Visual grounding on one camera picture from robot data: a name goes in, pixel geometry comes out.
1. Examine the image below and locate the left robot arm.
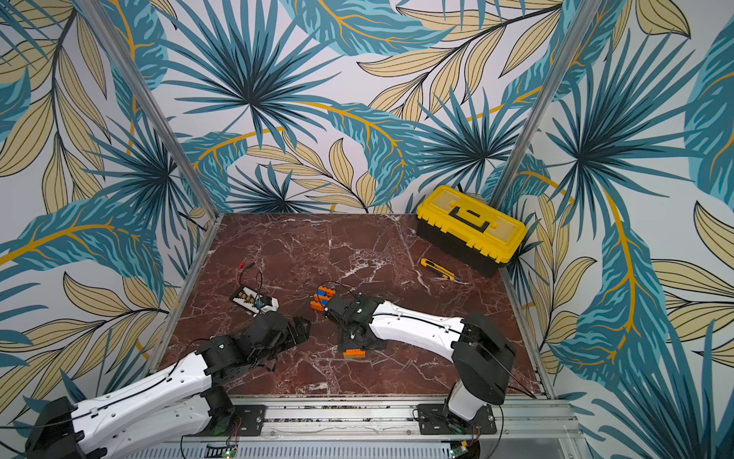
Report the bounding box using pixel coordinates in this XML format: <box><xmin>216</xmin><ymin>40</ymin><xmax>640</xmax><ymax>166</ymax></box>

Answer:
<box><xmin>25</xmin><ymin>311</ymin><xmax>311</xmax><ymax>458</ymax></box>

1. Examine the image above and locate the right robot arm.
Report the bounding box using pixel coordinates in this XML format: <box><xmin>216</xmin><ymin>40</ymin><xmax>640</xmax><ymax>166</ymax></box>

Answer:
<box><xmin>311</xmin><ymin>289</ymin><xmax>516</xmax><ymax>424</ymax></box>

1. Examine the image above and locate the black charging board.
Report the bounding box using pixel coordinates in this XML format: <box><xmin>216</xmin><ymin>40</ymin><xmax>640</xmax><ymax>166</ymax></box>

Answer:
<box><xmin>231</xmin><ymin>286</ymin><xmax>265</xmax><ymax>316</ymax></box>

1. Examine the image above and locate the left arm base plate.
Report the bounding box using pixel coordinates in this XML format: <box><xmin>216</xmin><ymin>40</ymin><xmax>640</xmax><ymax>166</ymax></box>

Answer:
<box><xmin>192</xmin><ymin>405</ymin><xmax>266</xmax><ymax>438</ymax></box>

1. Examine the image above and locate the yellow black toolbox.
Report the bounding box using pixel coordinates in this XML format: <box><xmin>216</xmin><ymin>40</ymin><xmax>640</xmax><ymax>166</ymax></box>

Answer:
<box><xmin>416</xmin><ymin>186</ymin><xmax>529</xmax><ymax>277</ymax></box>

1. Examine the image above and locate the left aluminium frame post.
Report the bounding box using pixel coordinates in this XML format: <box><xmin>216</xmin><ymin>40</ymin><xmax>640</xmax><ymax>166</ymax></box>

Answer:
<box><xmin>78</xmin><ymin>0</ymin><xmax>220</xmax><ymax>220</ymax></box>

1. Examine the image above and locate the aluminium frame post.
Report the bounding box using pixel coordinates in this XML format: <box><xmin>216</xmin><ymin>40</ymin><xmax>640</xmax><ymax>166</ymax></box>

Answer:
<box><xmin>78</xmin><ymin>0</ymin><xmax>220</xmax><ymax>220</ymax></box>
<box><xmin>489</xmin><ymin>0</ymin><xmax>601</xmax><ymax>210</ymax></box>

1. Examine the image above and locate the aluminium front rail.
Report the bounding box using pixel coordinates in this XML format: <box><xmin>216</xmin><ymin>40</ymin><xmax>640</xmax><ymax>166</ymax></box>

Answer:
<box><xmin>85</xmin><ymin>394</ymin><xmax>592</xmax><ymax>459</ymax></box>

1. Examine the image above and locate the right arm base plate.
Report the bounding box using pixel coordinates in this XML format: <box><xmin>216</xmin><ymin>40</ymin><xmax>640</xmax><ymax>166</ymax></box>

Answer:
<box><xmin>413</xmin><ymin>404</ymin><xmax>498</xmax><ymax>435</ymax></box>

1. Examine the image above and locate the right aluminium frame post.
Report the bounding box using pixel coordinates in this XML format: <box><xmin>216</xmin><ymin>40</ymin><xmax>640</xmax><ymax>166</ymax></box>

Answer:
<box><xmin>489</xmin><ymin>0</ymin><xmax>601</xmax><ymax>210</ymax></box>

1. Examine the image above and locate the yellow utility knife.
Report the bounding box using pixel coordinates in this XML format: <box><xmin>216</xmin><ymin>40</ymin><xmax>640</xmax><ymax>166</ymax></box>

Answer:
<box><xmin>420</xmin><ymin>257</ymin><xmax>457</xmax><ymax>282</ymax></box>

